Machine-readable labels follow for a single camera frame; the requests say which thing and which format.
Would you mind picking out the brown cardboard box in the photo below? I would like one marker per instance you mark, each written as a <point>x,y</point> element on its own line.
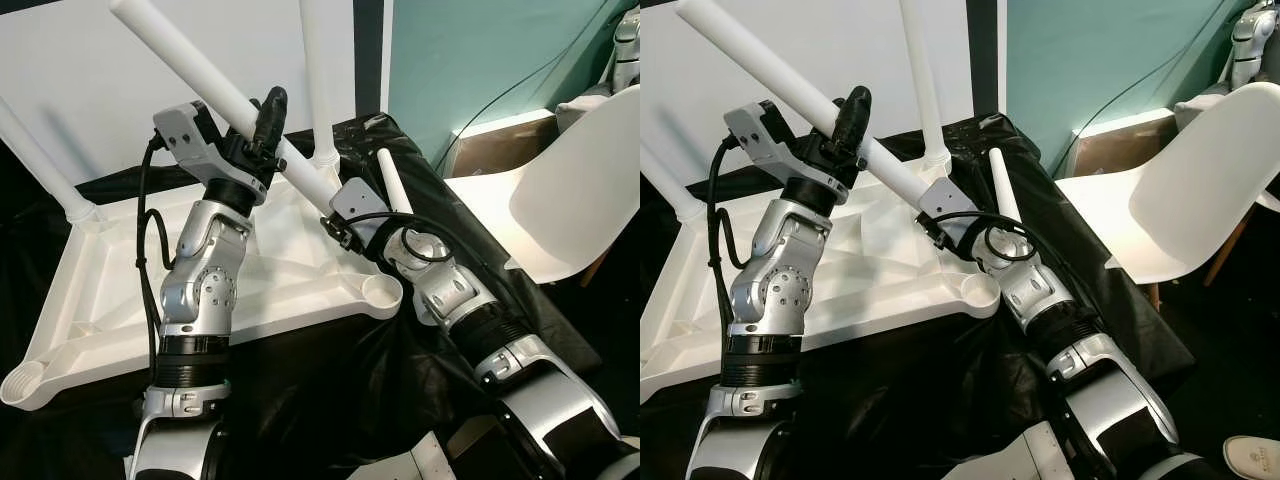
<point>495,150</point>

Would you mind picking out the white plastic table leg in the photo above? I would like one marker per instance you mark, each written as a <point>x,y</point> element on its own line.
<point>750,55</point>
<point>396,185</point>
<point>45,160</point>
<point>670,185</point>
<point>190,65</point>
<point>920,80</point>
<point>318,80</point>
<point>1004,190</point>

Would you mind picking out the white robot body panel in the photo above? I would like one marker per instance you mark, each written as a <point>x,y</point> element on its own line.
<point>1010,455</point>
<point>410,462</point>

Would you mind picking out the white grey machine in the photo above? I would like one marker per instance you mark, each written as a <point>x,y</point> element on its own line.
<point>627,50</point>
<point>1258,45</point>

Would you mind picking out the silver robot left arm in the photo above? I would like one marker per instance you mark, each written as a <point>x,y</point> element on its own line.
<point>200,290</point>
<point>780,290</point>

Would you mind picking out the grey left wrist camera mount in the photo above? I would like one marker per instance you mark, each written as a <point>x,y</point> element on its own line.
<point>760,130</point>
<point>185,130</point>

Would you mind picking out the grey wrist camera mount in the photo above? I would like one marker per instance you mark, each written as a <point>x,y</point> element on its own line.
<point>760,130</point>
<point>355,205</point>
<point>185,130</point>
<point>948,203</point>

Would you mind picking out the white plastic table top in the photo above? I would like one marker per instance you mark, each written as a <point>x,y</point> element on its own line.
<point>900,270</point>
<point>300,280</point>

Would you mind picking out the black vertical post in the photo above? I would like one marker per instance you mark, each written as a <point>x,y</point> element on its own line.
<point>981,60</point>
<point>368,60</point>

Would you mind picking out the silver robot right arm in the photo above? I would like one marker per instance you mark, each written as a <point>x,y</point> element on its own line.
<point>520,370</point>
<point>1090,370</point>

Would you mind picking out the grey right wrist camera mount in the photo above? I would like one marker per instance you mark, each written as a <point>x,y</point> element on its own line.
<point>355,205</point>
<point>948,203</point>

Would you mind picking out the black cloth cover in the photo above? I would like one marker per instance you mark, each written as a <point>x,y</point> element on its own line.
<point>330,380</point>
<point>930,380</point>

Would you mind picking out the grey cushion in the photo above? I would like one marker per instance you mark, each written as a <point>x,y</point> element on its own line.
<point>1205,110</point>
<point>583,112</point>

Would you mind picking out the white plastic chair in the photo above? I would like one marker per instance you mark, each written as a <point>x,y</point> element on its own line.
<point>1190,190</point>
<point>570,190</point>

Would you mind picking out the white slipper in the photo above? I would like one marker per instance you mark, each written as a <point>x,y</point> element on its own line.
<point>1255,455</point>

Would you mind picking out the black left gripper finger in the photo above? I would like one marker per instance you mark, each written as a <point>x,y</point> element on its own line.
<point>853,120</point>
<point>270,120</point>

